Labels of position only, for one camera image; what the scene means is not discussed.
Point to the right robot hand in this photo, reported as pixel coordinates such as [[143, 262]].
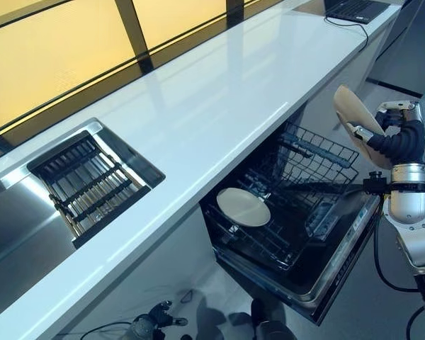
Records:
[[400, 141]]

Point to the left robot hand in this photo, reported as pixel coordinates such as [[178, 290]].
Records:
[[164, 315]]

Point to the white round plate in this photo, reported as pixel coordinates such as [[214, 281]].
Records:
[[357, 113], [243, 207]]

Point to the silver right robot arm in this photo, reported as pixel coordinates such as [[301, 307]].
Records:
[[411, 212]]

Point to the built-in dishwasher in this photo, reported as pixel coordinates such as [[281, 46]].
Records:
[[340, 265]]

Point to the gray tall cabinet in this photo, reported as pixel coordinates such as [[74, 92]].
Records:
[[407, 42]]

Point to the black laptop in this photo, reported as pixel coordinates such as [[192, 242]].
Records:
[[357, 8]]

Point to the black roll-up sink rack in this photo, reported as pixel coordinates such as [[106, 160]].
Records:
[[88, 184]]

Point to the stainless steel sink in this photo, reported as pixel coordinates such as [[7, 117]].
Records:
[[14, 219]]

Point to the yellow window with dark frame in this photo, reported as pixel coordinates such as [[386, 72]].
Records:
[[74, 53]]

